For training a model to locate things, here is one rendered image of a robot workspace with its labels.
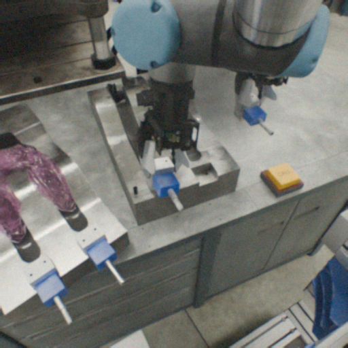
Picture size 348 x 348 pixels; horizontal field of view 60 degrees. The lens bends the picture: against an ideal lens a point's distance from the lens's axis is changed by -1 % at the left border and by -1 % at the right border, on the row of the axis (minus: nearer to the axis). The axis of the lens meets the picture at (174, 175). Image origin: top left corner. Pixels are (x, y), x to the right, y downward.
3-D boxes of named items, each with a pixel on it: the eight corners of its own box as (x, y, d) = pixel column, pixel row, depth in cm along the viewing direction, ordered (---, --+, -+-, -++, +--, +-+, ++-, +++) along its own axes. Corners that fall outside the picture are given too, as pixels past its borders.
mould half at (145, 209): (235, 192, 77) (244, 154, 67) (138, 226, 70) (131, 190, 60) (162, 89, 107) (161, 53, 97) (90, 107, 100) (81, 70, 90)
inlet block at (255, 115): (277, 139, 74) (283, 122, 70) (260, 145, 73) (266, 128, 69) (249, 109, 82) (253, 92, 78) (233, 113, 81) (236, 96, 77)
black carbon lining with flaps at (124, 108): (205, 164, 74) (209, 134, 67) (143, 183, 70) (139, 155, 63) (155, 90, 95) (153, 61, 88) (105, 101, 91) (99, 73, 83)
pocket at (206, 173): (217, 185, 71) (219, 175, 69) (197, 192, 70) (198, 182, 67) (209, 172, 74) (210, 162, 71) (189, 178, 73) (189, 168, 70)
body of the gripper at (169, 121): (158, 160, 51) (160, 92, 44) (141, 134, 57) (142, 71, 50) (197, 151, 54) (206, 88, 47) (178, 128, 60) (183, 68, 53)
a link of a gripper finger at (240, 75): (232, 95, 71) (246, 59, 65) (229, 92, 72) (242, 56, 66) (248, 94, 73) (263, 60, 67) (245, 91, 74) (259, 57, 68)
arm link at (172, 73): (142, 44, 47) (188, 42, 50) (141, 73, 50) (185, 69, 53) (159, 59, 42) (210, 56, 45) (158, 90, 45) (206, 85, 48)
